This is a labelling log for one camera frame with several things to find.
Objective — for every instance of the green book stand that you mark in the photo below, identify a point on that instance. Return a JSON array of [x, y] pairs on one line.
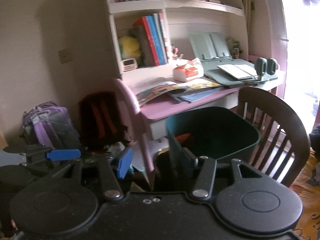
[[211, 48]]

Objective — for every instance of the pink study desk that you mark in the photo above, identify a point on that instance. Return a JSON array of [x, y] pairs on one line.
[[147, 123]]

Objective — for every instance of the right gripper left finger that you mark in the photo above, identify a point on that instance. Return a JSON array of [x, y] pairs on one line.
[[111, 169]]

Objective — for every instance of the purple grey backpack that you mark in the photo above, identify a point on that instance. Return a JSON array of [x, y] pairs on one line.
[[50, 125]]

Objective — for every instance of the dark wooden chair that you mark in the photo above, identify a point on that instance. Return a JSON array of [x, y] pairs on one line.
[[284, 146]]

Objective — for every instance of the white bookshelf hutch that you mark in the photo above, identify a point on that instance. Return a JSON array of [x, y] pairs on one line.
[[180, 17]]

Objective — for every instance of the pink digital timer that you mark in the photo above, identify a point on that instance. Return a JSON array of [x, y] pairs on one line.
[[129, 64]]

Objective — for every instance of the colourful picture book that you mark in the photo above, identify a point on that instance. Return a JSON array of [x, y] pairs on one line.
[[149, 91]]

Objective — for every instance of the red plastic bag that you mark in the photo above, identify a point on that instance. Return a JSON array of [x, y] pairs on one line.
[[182, 138]]

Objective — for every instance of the blue folders on desk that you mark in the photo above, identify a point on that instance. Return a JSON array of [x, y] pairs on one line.
[[195, 96]]

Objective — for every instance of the yellow plush toy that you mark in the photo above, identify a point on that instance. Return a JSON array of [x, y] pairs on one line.
[[129, 47]]

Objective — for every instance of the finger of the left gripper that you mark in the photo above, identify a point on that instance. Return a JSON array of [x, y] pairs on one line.
[[63, 154]]

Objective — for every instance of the dark green trash bin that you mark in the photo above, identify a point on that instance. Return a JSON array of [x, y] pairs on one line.
[[216, 132]]

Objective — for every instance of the black red backpack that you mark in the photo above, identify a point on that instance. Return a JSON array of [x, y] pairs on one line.
[[101, 124]]

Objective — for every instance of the row of upright books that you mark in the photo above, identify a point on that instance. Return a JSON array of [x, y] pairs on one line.
[[152, 36]]

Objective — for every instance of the orange patterned bedsheet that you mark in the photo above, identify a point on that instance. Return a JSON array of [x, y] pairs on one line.
[[306, 185]]

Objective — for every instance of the open white notebook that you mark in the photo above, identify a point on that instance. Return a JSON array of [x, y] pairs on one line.
[[239, 72]]

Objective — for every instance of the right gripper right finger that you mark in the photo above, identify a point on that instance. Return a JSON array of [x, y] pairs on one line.
[[201, 173]]

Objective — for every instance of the tissue pack red white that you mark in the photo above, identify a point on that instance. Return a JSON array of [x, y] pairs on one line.
[[187, 70]]

